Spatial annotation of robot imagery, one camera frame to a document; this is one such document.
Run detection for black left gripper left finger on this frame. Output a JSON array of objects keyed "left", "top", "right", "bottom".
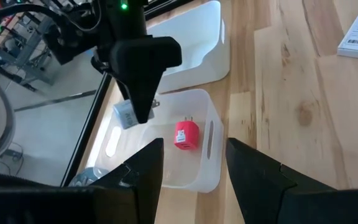
[{"left": 93, "top": 138, "right": 165, "bottom": 224}]

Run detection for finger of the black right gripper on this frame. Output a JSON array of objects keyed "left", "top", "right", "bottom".
[
  {"left": 110, "top": 35, "right": 183, "bottom": 124},
  {"left": 115, "top": 74, "right": 132, "bottom": 102}
]

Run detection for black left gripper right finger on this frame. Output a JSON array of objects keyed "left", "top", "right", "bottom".
[{"left": 225, "top": 138, "right": 338, "bottom": 224}]

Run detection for white wall charger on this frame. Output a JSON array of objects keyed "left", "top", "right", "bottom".
[{"left": 113, "top": 98, "right": 161, "bottom": 130}]

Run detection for pink wall charger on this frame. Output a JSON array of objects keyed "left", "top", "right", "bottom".
[{"left": 174, "top": 115, "right": 200, "bottom": 151}]

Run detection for clear plastic bin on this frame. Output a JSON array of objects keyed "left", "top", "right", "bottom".
[{"left": 85, "top": 88, "right": 225, "bottom": 194}]

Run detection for white plastic bin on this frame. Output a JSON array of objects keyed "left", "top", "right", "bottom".
[{"left": 146, "top": 0, "right": 231, "bottom": 94}]

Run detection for dark grey metal stand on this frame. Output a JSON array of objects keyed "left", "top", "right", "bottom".
[{"left": 0, "top": 15, "right": 55, "bottom": 91}]

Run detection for black aluminium table frame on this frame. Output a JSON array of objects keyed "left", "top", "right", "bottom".
[{"left": 60, "top": 0, "right": 195, "bottom": 187}]

